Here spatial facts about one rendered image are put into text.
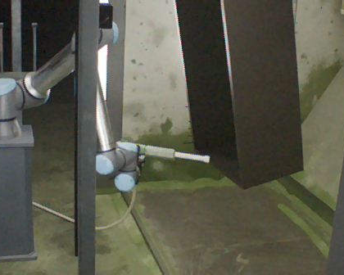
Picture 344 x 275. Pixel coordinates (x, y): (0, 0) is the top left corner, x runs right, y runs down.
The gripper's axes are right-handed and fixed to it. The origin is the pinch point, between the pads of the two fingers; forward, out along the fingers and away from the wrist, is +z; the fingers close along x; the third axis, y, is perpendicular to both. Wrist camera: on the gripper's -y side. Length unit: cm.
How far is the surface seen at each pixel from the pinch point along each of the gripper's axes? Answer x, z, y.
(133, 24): -21, 74, -57
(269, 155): 65, -9, -11
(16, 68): -93, 64, -24
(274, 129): 66, -8, -23
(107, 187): -31, 68, 50
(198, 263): 37, -18, 49
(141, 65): -15, 76, -31
